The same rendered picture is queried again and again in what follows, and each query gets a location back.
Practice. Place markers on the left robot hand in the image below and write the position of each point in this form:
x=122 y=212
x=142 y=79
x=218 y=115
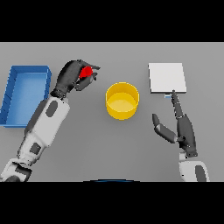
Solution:
x=68 y=75

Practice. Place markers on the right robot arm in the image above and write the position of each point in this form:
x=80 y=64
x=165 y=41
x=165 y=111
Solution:
x=192 y=171

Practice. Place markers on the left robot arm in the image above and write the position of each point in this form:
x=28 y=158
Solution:
x=48 y=121

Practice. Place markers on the blue tray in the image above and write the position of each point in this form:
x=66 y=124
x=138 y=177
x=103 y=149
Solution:
x=25 y=95

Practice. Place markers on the yellow bowl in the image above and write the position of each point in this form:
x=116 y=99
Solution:
x=122 y=101

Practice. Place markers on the pale square scale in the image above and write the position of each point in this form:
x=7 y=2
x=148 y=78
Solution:
x=166 y=77

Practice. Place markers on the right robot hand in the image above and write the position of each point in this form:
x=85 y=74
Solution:
x=185 y=128

